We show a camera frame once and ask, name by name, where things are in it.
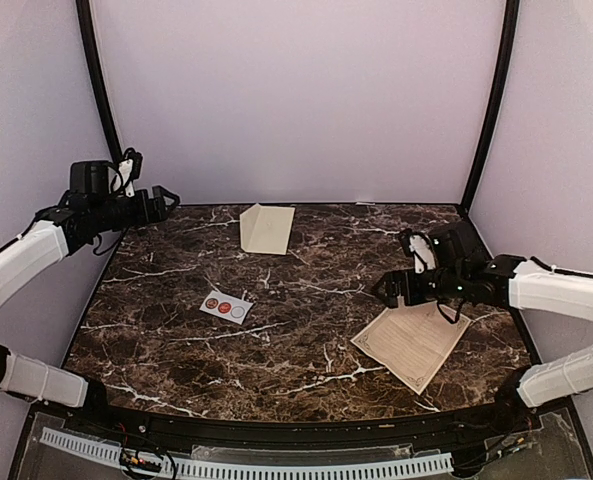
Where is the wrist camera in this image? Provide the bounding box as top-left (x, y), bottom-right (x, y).
top-left (399, 229), bottom-right (437, 274)
top-left (116, 147), bottom-right (143, 197)

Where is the black left frame post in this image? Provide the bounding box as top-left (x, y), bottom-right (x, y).
top-left (75, 0), bottom-right (122, 163)

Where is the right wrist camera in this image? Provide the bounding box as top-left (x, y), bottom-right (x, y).
top-left (399, 229), bottom-right (437, 274)

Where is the white sticker sheet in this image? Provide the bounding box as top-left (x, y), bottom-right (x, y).
top-left (200, 290), bottom-right (253, 325)

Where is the black right frame post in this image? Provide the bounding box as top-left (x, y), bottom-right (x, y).
top-left (459, 0), bottom-right (521, 216)

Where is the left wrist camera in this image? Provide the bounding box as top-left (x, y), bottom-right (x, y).
top-left (116, 147), bottom-right (143, 197)

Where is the cream paper envelope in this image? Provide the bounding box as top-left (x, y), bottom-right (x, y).
top-left (239, 204), bottom-right (295, 255)

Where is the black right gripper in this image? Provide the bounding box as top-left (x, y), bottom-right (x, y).
top-left (372, 266), bottom-right (466, 308)

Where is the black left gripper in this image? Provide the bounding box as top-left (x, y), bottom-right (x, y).
top-left (91, 185), bottom-right (180, 232)

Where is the black front rail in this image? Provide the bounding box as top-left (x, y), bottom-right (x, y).
top-left (35, 394), bottom-right (567, 451)

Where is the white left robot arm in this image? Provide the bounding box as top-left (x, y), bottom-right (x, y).
top-left (0, 150), bottom-right (180, 436)

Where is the black frame post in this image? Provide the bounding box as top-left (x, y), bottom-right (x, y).
top-left (459, 0), bottom-right (521, 216)
top-left (75, 0), bottom-right (122, 163)

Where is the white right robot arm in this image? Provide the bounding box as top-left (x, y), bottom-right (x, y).
top-left (372, 221), bottom-right (593, 434)

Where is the white slotted cable duct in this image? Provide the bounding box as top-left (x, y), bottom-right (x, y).
top-left (39, 427), bottom-right (453, 479)

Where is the printed paper letter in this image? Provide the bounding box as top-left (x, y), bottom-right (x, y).
top-left (351, 302), bottom-right (472, 395)

